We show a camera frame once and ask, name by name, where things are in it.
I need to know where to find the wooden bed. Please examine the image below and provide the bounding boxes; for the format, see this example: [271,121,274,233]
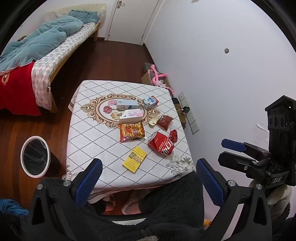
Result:
[0,5,107,116]

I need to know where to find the light blue tall carton box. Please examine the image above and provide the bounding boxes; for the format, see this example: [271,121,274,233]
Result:
[115,100,142,111]

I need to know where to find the white diamond patterned tablecloth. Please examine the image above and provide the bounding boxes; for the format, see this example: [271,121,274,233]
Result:
[62,80,197,204]

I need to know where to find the blue cloth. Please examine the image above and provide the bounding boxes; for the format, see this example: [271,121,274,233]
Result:
[0,198,29,217]

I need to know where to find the white door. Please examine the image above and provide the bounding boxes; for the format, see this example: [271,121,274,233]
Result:
[105,0,160,44]

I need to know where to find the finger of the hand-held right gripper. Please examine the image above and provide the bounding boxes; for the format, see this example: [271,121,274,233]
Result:
[221,138,271,163]
[218,151,263,179]

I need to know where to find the red blanket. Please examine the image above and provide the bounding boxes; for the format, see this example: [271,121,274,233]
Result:
[0,61,42,116]

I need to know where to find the dark fleece clothing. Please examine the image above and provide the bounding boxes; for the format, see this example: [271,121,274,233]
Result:
[42,173,206,241]

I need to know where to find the teal duvet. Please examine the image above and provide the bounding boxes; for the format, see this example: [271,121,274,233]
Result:
[0,10,101,72]

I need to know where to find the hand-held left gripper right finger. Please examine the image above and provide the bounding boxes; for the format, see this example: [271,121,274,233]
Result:
[196,158,273,241]

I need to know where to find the pink plastic toy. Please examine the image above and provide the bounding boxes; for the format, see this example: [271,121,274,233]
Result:
[150,65,173,95]

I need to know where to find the row of wall sockets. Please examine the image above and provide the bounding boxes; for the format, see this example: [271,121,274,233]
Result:
[178,91,200,135]

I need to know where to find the grey white checkered bedsheet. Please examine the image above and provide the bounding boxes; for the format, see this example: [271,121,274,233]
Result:
[31,22,96,110]

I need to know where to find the cardboard box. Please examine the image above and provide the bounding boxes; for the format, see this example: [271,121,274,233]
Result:
[141,62,162,87]

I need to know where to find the orange snack packet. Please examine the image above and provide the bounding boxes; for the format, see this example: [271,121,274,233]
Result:
[119,123,145,143]

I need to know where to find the crushed red soda can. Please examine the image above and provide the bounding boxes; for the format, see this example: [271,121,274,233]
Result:
[148,131,175,156]

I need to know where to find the white trash bin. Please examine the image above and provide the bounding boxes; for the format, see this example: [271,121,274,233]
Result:
[20,136,61,178]

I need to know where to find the white and pink box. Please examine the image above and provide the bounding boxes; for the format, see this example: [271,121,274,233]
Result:
[119,108,144,124]

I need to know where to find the yellow cigarette pack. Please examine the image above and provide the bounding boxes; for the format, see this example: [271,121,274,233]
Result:
[122,146,147,174]

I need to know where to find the brown sauce sachet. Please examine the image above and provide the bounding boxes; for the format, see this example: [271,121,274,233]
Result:
[156,115,174,130]

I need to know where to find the pink slippers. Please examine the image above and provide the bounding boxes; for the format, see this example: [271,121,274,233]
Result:
[103,190,141,215]

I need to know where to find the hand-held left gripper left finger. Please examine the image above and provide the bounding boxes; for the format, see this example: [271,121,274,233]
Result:
[24,158,103,241]

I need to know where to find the small blue drink carton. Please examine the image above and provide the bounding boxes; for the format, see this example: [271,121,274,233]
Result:
[142,96,159,110]

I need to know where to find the person's right forearm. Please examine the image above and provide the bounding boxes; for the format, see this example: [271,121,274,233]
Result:
[266,184,292,223]

